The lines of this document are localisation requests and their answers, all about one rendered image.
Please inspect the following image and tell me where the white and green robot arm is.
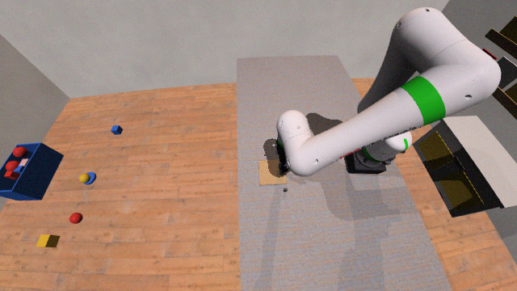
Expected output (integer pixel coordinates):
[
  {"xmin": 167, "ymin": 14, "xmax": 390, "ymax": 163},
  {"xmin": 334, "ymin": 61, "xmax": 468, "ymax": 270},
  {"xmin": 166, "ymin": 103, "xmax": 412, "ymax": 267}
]
[{"xmin": 272, "ymin": 7, "xmax": 501, "ymax": 176}]

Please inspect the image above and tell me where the peach square mat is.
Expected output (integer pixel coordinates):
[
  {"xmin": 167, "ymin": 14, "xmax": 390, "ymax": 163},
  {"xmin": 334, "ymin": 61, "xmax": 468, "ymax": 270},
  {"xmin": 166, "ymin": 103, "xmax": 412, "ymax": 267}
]
[{"xmin": 258, "ymin": 159, "xmax": 287, "ymax": 185}]

